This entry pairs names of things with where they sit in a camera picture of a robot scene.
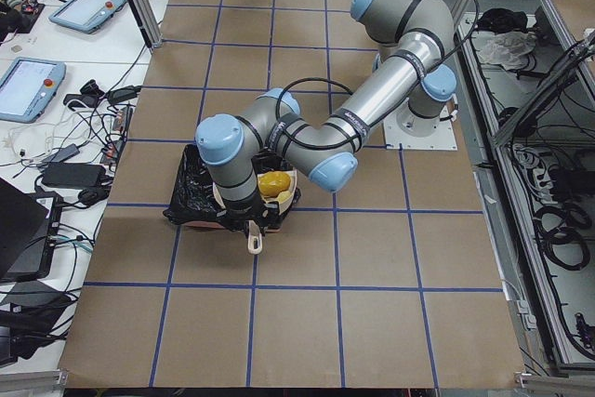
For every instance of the teach pendant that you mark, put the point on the teach pendant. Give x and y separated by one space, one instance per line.
86 16
28 86

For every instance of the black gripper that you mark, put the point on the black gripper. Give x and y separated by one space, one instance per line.
244 214

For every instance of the black laptop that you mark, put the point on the black laptop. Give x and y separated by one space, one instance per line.
29 225

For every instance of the crumpled yellow paper ball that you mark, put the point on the crumpled yellow paper ball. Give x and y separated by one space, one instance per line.
272 183

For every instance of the beige plastic dustpan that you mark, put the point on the beige plastic dustpan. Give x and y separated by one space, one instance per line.
284 199

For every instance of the far teach pendant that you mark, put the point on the far teach pendant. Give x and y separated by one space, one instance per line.
86 16

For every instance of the white crumpled cloth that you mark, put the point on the white crumpled cloth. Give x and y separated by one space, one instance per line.
509 50

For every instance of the black lined trash bin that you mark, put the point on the black lined trash bin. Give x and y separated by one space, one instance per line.
195 199

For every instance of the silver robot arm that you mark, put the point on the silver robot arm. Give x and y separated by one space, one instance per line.
420 36

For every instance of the near teach pendant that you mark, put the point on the near teach pendant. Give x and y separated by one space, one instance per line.
28 86

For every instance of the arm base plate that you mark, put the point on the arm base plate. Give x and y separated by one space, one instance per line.
405 131

